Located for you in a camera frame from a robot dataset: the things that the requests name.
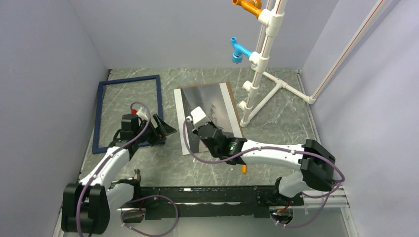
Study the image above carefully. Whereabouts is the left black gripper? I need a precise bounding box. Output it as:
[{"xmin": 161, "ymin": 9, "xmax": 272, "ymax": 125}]
[{"xmin": 134, "ymin": 114, "xmax": 176, "ymax": 147}]

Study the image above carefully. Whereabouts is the landscape photo print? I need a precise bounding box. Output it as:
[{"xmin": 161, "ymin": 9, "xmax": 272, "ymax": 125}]
[{"xmin": 173, "ymin": 82, "xmax": 244, "ymax": 156}]

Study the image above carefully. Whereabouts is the blue picture frame with photo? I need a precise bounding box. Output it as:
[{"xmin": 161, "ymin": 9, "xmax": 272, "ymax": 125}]
[{"xmin": 91, "ymin": 75, "xmax": 164, "ymax": 155}]

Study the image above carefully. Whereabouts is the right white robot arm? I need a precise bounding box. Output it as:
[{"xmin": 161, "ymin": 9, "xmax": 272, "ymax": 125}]
[{"xmin": 192, "ymin": 121, "xmax": 338, "ymax": 205}]

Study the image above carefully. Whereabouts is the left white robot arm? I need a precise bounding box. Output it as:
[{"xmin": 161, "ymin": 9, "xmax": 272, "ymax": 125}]
[{"xmin": 61, "ymin": 113, "xmax": 176, "ymax": 235}]

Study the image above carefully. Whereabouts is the white PVC pipe stand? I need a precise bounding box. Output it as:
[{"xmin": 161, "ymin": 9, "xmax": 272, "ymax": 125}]
[{"xmin": 238, "ymin": 0, "xmax": 310, "ymax": 127}]

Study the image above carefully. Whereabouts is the blue pipe fitting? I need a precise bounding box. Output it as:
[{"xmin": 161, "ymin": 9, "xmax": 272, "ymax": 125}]
[{"xmin": 230, "ymin": 37, "xmax": 253, "ymax": 64}]

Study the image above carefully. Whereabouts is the orange pipe fitting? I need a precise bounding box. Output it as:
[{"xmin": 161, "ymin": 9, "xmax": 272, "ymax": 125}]
[{"xmin": 232, "ymin": 0, "xmax": 262, "ymax": 18}]

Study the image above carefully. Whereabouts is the white diagonal PVC pole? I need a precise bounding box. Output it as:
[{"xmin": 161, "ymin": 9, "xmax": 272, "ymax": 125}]
[{"xmin": 307, "ymin": 0, "xmax": 388, "ymax": 104}]

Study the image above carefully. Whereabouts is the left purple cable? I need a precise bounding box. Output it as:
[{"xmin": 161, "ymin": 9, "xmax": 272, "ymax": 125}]
[{"xmin": 75, "ymin": 101, "xmax": 179, "ymax": 237}]

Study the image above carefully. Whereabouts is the purple cable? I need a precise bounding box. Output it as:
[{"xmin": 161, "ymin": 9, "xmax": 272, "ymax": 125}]
[
  {"xmin": 75, "ymin": 101, "xmax": 179, "ymax": 237},
  {"xmin": 182, "ymin": 117, "xmax": 346, "ymax": 229}
]

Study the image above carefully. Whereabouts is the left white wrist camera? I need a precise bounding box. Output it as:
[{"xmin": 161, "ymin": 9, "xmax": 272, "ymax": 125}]
[{"xmin": 131, "ymin": 109, "xmax": 149, "ymax": 120}]

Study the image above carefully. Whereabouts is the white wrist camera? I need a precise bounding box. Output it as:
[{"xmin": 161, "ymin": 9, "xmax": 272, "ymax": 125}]
[
  {"xmin": 186, "ymin": 107, "xmax": 210, "ymax": 129},
  {"xmin": 131, "ymin": 109, "xmax": 149, "ymax": 120}
]

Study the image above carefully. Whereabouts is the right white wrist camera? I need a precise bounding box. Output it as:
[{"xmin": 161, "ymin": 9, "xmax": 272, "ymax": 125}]
[{"xmin": 186, "ymin": 107, "xmax": 210, "ymax": 129}]

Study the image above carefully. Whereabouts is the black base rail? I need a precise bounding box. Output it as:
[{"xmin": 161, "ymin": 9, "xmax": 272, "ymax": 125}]
[{"xmin": 120, "ymin": 185, "xmax": 304, "ymax": 220}]

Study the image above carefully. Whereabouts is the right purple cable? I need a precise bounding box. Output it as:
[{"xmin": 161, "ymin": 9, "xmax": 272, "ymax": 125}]
[{"xmin": 182, "ymin": 117, "xmax": 346, "ymax": 229}]

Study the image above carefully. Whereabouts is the aluminium extrusion frame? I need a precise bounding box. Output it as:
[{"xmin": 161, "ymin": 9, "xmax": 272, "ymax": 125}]
[{"xmin": 52, "ymin": 186, "xmax": 359, "ymax": 237}]

